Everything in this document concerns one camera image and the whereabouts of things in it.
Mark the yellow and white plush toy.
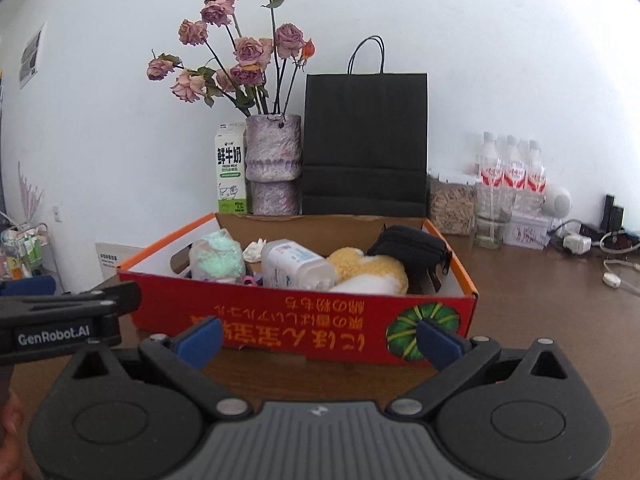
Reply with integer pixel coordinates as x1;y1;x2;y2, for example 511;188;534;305
327;246;409;295

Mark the black upright device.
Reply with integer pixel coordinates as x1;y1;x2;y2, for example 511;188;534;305
602;193;626;232

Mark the white board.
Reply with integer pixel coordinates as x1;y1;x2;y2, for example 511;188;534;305
94;241;146;281

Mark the white plug adapter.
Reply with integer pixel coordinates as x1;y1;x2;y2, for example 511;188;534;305
562;232;592;256

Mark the pink flower wall decal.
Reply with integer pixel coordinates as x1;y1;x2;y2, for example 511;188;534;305
17;160;45;226

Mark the wall poster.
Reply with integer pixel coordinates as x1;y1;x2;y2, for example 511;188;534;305
18;22;47;90

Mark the white plastic bottle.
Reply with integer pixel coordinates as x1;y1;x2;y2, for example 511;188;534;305
260;239;337;291

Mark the red cardboard box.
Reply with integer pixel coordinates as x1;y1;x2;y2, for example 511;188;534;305
117;212;479;367

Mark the person's left hand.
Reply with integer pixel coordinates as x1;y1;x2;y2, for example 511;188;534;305
0;391;24;472

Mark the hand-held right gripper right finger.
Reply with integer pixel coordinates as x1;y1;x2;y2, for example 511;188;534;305
389;318;573;417

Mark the white cable with puck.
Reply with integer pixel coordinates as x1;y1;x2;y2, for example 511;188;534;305
601;257;640;298

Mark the black paper bag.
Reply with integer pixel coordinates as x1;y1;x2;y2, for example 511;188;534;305
302;36;430;217

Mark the clear jar of seeds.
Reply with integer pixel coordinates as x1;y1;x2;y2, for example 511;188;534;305
428;172;476;236

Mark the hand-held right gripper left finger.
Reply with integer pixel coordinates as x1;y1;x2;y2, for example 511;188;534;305
70;316;253;419

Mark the purple ceramic vase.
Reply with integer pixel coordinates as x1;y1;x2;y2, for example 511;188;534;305
244;113;304;216

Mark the white and green milk carton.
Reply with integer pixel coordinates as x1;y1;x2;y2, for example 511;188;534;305
213;121;249;215

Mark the dark zip pouch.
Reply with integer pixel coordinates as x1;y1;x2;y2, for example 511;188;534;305
366;225;453;292

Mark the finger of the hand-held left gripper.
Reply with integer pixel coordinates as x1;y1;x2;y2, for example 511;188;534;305
0;274;56;299
0;282;143;320

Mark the clear plastic bag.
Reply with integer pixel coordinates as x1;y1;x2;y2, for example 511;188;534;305
189;228;246;281

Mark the white round speaker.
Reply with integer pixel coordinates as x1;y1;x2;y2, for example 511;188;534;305
542;186;574;219

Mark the bunch of dried roses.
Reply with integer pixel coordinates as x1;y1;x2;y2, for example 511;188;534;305
146;0;317;119

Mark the white tin box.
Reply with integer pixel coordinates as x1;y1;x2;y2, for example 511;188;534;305
503;211;550;251

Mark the metal storage cart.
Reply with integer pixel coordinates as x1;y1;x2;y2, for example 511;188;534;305
0;222;51;281

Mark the red label water bottle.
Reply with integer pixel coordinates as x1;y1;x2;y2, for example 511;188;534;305
501;135;529;213
524;140;548;213
475;131;506;213

